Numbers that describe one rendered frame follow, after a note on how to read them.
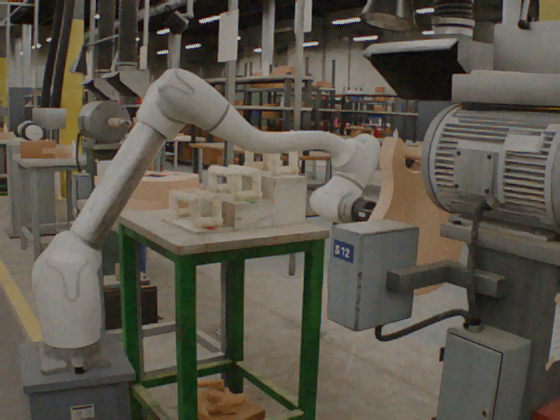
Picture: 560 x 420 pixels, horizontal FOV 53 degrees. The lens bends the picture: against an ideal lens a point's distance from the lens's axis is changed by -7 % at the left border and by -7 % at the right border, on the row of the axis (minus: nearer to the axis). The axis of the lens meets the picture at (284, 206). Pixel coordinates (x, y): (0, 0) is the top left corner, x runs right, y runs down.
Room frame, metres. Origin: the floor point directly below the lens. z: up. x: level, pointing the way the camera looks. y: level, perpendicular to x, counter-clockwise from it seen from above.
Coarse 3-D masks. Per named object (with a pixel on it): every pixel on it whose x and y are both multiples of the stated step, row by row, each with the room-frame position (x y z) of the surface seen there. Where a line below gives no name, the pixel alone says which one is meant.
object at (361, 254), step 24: (336, 240) 1.15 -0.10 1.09; (360, 240) 1.09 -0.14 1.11; (384, 240) 1.12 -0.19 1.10; (408, 240) 1.16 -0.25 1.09; (336, 264) 1.15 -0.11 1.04; (360, 264) 1.09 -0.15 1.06; (384, 264) 1.13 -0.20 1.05; (408, 264) 1.16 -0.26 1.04; (336, 288) 1.14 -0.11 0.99; (360, 288) 1.09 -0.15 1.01; (384, 288) 1.13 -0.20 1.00; (336, 312) 1.14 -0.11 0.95; (360, 312) 1.09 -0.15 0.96; (384, 312) 1.13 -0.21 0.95; (408, 312) 1.17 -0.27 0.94; (456, 312) 1.10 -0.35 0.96; (384, 336) 1.19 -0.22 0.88
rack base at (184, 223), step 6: (168, 222) 2.06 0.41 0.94; (174, 222) 2.03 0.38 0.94; (180, 222) 2.04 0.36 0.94; (186, 222) 2.04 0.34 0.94; (180, 228) 1.98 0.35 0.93; (186, 228) 1.95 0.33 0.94; (204, 228) 1.95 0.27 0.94; (216, 228) 1.96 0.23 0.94; (222, 228) 1.96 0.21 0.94; (228, 228) 1.97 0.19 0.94
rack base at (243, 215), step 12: (204, 204) 2.15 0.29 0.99; (228, 204) 2.01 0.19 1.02; (240, 204) 2.00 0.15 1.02; (252, 204) 2.02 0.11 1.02; (264, 204) 2.05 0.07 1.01; (204, 216) 2.15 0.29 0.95; (228, 216) 2.01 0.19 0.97; (240, 216) 2.00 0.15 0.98; (252, 216) 2.02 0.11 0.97; (264, 216) 2.05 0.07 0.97; (240, 228) 2.00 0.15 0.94; (252, 228) 2.03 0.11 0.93
